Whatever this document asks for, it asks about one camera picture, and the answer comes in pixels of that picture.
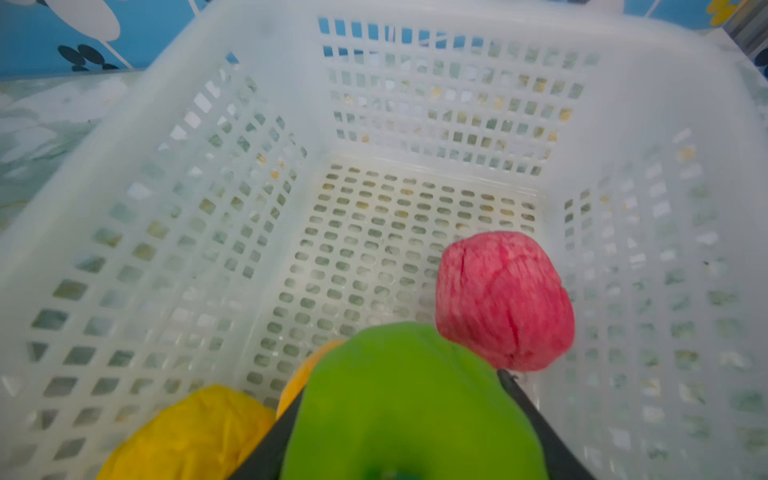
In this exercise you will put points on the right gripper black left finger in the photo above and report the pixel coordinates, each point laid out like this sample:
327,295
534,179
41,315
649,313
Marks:
266,460

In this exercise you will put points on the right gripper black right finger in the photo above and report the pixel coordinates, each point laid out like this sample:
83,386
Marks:
561,463

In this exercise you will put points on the yellow fruit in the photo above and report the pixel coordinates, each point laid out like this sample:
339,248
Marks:
208,435

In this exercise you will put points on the red orange fruit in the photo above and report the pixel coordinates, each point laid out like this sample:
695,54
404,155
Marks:
300,378

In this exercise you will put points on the green fruit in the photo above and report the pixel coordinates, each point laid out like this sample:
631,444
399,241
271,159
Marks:
399,401

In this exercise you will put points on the pink round fruit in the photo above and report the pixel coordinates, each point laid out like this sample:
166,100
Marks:
499,295

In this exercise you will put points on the white plastic basket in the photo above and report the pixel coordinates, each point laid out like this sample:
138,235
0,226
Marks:
287,173

